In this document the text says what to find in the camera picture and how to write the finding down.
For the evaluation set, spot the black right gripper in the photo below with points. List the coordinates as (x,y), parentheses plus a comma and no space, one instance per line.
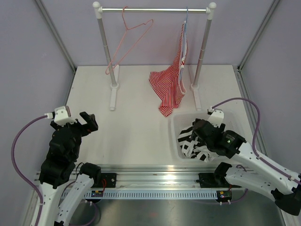
(222,127)

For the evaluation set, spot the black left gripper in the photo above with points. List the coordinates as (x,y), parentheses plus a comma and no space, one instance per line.
(91,126)

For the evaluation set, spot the black white striped tank top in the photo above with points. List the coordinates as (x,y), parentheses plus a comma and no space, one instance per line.
(192,146)

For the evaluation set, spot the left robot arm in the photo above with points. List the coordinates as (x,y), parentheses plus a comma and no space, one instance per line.
(57,167)

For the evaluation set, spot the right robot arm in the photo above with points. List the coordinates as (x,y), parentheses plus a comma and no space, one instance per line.
(268,178)

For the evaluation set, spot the red white striped tank top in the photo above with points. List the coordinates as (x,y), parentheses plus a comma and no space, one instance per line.
(165,85)

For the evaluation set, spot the white plastic mesh basket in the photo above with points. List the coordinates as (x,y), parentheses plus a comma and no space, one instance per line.
(184,120)

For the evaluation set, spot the white metal clothes rack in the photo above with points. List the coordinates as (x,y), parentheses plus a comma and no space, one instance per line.
(154,47)

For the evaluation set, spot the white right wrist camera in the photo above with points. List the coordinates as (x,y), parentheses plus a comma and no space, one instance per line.
(215,117)

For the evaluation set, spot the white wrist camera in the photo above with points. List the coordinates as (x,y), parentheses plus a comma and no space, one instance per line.
(215,117)
(61,116)

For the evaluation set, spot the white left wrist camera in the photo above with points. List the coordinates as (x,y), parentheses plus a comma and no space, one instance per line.
(61,116)

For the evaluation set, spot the aluminium mounting rail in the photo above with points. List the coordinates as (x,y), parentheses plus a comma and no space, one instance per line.
(134,182)

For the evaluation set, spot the light blue wire hanger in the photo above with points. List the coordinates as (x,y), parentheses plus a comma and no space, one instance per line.
(183,55)

